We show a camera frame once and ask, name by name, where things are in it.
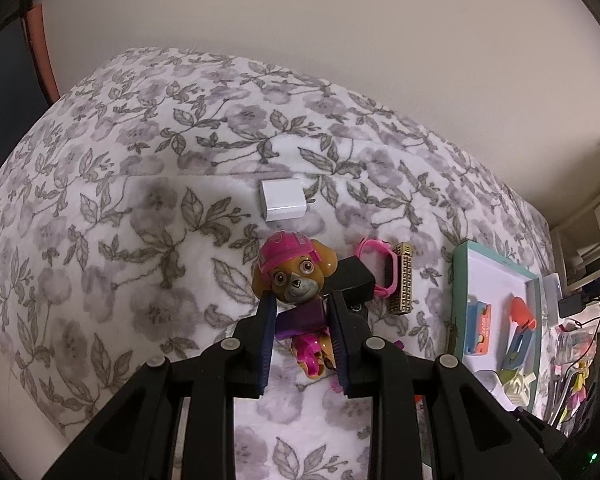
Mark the pink-helmet dog toy figure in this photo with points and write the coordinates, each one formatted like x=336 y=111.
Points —
x=292 y=270

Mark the teal tray with white inside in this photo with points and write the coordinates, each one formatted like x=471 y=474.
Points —
x=500 y=280

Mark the blue and orange toy case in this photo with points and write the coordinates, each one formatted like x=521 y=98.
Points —
x=479 y=330

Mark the pile of colourful small items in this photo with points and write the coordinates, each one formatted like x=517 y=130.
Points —
x=575 y=370

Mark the cream hair claw clip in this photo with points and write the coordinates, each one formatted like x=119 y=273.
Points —
x=517 y=385

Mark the dark cabinet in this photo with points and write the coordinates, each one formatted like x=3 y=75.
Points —
x=0 y=100

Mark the white charger cube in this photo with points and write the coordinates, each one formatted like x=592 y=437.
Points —
x=282 y=200

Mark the floral grey white blanket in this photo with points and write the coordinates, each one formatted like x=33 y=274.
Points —
x=130 y=240

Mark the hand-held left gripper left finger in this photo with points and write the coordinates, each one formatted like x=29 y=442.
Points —
x=265 y=345

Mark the reddish wooden board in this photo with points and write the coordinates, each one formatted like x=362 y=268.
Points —
x=42 y=55

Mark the white shelf unit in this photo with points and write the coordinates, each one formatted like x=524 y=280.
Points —
x=587 y=240

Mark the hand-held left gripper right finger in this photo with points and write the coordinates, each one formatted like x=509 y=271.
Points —
x=340 y=340

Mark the black power adapter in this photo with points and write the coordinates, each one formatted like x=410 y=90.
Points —
x=572 y=306

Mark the pink kids watch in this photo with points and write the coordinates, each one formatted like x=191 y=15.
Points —
x=375 y=250

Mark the brass harmonica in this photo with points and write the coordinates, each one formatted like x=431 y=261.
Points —
x=402 y=280

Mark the black charger plug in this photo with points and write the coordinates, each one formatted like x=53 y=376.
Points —
x=355 y=275

